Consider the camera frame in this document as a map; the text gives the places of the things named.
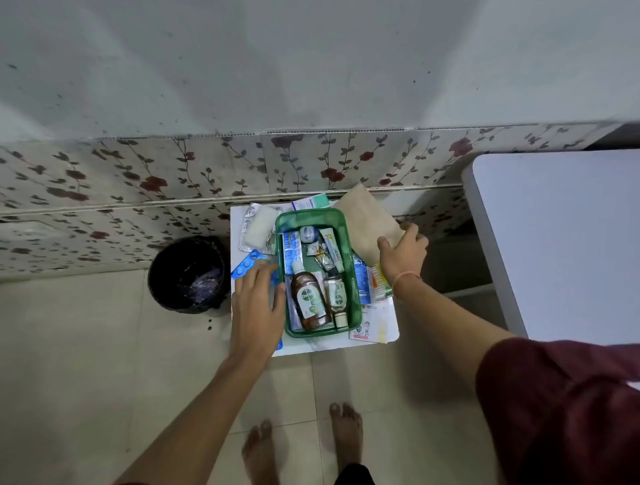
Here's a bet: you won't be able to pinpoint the person's right hand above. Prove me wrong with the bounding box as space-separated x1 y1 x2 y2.
377 222 429 286

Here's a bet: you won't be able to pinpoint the person's left hand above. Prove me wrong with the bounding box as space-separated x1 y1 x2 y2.
229 262 287 368

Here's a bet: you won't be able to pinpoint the green yellow packet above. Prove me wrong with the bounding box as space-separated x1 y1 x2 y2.
369 263 395 302

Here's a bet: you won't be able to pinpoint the green lid with yellow label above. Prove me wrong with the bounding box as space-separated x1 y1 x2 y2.
332 183 407 267

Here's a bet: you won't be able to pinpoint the blue pill blister pack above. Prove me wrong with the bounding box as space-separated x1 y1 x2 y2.
230 248 284 350

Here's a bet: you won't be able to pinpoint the large brown antiseptic bottle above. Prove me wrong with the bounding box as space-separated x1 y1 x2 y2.
289 259 332 332

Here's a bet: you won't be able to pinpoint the white ointment tube box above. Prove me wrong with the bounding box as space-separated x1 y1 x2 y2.
319 227 346 274

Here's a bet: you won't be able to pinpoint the silver pill blister pack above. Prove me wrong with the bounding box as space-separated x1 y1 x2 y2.
237 202 283 256

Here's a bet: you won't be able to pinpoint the blue white medicine box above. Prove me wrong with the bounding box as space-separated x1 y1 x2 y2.
281 231 305 276

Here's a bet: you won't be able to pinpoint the white plaster box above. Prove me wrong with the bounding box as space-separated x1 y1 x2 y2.
348 298 393 346

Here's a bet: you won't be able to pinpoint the small dark foil sachet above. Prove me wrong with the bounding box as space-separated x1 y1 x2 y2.
313 248 339 276

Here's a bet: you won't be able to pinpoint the small brown antiseptic bottle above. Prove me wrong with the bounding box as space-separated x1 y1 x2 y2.
323 275 350 329

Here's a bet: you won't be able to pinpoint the white gauze roll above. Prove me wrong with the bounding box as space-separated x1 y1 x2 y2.
243 206 281 249

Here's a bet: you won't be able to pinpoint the green plastic box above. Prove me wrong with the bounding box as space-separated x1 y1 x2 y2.
274 207 363 339

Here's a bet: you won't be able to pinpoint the white teal medicine carton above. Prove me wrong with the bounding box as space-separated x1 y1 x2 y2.
291 193 333 212

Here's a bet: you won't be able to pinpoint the person's left forearm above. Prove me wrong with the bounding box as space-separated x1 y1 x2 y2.
113 349 275 485

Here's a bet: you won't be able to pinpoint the person's right forearm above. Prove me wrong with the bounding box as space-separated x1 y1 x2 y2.
391 273 519 396

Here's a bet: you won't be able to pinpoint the person's right foot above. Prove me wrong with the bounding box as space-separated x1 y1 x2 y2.
329 402 365 473

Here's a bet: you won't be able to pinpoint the crumpled clear plastic bag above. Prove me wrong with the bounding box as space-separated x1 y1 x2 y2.
187 267 223 304

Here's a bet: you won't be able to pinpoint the white table crossbar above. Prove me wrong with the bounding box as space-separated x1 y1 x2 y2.
442 283 496 300

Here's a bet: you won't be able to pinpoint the black trash bin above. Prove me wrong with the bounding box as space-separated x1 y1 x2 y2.
147 235 232 314

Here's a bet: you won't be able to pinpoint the large white table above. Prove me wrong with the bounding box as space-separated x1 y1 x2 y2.
461 148 640 392

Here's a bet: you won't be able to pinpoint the black trousers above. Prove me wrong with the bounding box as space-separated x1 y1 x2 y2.
335 463 376 485

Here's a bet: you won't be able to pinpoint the dark red shirt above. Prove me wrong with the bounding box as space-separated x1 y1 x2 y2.
475 337 640 485

